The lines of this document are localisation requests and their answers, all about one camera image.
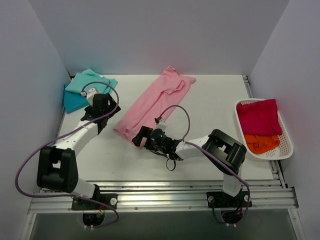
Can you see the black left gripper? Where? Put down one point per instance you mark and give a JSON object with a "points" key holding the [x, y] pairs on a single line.
{"points": [[90, 111]]}

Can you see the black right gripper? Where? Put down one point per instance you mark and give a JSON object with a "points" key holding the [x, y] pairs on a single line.
{"points": [[145, 137]]}

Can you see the pink t-shirt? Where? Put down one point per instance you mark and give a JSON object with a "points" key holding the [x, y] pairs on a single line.
{"points": [[167, 90]]}

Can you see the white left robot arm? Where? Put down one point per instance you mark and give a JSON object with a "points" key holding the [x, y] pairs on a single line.
{"points": [[57, 164]]}

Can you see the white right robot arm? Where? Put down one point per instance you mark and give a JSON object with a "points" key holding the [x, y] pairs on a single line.
{"points": [[226, 153]]}

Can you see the teal blue folded t-shirt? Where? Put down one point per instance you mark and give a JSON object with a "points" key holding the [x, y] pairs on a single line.
{"points": [[73, 101]]}

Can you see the mint green folded t-shirt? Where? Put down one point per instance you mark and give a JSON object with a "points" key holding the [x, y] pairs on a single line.
{"points": [[91, 79]]}

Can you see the orange t-shirt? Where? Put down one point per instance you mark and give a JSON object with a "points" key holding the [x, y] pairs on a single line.
{"points": [[259, 144]]}

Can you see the magenta t-shirt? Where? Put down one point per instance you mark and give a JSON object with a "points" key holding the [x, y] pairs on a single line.
{"points": [[259, 118]]}

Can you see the white plastic basket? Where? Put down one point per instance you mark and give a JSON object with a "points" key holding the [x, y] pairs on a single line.
{"points": [[282, 152]]}

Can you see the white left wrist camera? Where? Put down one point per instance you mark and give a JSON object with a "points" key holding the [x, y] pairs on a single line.
{"points": [[89, 95]]}

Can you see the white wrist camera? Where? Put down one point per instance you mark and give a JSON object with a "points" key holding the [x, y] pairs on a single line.
{"points": [[89, 95], [160, 123]]}

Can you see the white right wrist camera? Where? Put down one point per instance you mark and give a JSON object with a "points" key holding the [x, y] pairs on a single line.
{"points": [[160, 123]]}

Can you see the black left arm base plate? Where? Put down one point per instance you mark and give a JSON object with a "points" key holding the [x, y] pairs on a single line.
{"points": [[103, 202]]}

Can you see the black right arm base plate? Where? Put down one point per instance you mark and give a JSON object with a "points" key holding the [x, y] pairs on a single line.
{"points": [[219, 199]]}

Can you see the aluminium rail frame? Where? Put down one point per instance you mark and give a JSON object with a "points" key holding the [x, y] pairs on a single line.
{"points": [[144, 185]]}

